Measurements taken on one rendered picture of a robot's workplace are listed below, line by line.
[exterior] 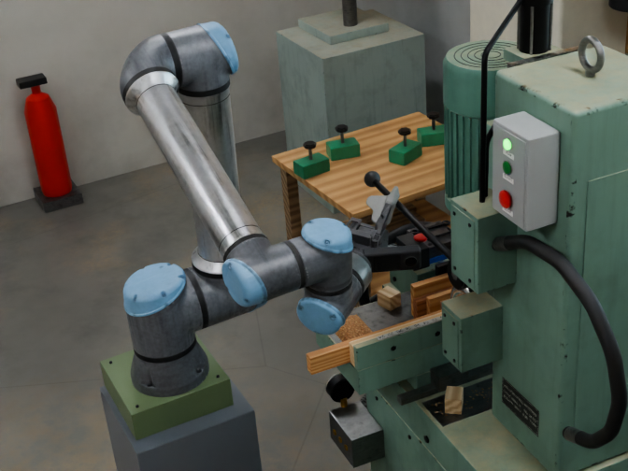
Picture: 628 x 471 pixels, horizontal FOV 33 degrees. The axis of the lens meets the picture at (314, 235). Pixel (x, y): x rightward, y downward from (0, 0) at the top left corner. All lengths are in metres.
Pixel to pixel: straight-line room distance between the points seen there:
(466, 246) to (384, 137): 2.17
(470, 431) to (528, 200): 0.60
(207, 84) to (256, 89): 3.06
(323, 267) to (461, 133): 0.37
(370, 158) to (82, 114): 1.68
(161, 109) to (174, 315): 0.57
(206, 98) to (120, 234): 2.44
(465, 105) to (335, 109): 2.46
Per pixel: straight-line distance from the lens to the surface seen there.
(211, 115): 2.28
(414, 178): 3.67
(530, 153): 1.65
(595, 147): 1.68
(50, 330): 4.09
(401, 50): 4.48
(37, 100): 4.80
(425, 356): 2.18
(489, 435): 2.11
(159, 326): 2.47
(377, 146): 3.92
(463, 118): 1.99
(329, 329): 1.98
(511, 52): 1.88
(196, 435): 2.58
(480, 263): 1.84
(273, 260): 1.86
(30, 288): 4.38
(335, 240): 1.88
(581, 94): 1.70
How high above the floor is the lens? 2.16
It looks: 29 degrees down
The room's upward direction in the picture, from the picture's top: 5 degrees counter-clockwise
